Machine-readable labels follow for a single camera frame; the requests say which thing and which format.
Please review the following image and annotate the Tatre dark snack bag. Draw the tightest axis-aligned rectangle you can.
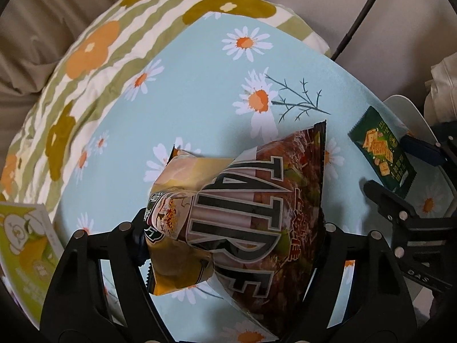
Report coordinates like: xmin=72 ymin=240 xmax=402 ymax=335
xmin=144 ymin=122 xmax=326 ymax=328

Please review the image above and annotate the green cracker packet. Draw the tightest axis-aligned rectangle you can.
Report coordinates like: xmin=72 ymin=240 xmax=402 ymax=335
xmin=348 ymin=106 xmax=417 ymax=198

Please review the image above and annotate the green cardboard box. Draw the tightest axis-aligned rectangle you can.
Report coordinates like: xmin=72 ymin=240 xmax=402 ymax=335
xmin=0 ymin=201 xmax=63 ymax=328

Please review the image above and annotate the black floor lamp stand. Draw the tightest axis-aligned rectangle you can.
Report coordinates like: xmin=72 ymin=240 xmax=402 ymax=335
xmin=331 ymin=0 xmax=376 ymax=61

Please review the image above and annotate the blue daisy tablecloth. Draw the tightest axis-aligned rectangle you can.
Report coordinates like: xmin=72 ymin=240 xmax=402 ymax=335
xmin=55 ymin=11 xmax=449 ymax=343

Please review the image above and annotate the floral striped duvet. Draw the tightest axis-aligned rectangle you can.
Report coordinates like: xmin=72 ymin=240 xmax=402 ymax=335
xmin=1 ymin=0 xmax=330 ymax=212

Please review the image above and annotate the beige curtain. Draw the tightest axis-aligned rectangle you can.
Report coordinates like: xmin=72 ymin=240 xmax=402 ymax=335
xmin=1 ymin=0 xmax=118 ymax=161

